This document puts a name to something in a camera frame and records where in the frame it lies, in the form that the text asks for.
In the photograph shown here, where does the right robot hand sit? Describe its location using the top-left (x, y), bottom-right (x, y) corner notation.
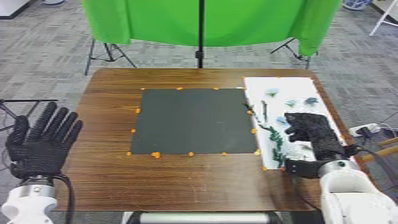
top-left (283, 112), bottom-right (352, 161)

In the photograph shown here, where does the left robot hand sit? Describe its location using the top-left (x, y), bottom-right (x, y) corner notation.
top-left (6, 101), bottom-right (86, 179)

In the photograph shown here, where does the white power strip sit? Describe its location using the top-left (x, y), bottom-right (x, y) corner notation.
top-left (348, 122), bottom-right (382, 138)

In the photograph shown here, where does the dark blue flower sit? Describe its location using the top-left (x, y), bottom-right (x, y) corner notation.
top-left (302, 96), bottom-right (322, 107)

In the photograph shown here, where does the black metal stand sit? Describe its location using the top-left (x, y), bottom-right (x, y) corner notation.
top-left (0, 97), bottom-right (61, 132)

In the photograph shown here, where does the wooden chair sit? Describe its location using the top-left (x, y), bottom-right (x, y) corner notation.
top-left (356, 135), bottom-right (398, 165)

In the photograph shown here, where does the white sheet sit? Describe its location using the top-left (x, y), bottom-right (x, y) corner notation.
top-left (242, 76), bottom-right (352, 171)

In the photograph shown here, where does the dark mat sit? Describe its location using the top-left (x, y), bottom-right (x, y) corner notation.
top-left (128, 88), bottom-right (263, 156)

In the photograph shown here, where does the black tripod stand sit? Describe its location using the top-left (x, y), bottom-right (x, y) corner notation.
top-left (84, 38), bottom-right (139, 76)
top-left (269, 36), bottom-right (320, 70)

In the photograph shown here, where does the pale grey bar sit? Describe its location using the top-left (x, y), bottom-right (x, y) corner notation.
top-left (126, 211), bottom-right (286, 224)

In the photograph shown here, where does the black upright pole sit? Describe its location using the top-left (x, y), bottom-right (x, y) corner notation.
top-left (194, 0), bottom-right (208, 70)

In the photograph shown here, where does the white stand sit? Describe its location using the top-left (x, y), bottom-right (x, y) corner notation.
top-left (368, 0), bottom-right (398, 37)

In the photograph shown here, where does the blue and white vase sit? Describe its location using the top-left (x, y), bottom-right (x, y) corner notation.
top-left (341, 0), bottom-right (375, 12)

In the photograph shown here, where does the black cable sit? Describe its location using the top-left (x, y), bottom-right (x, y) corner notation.
top-left (54, 173), bottom-right (78, 224)

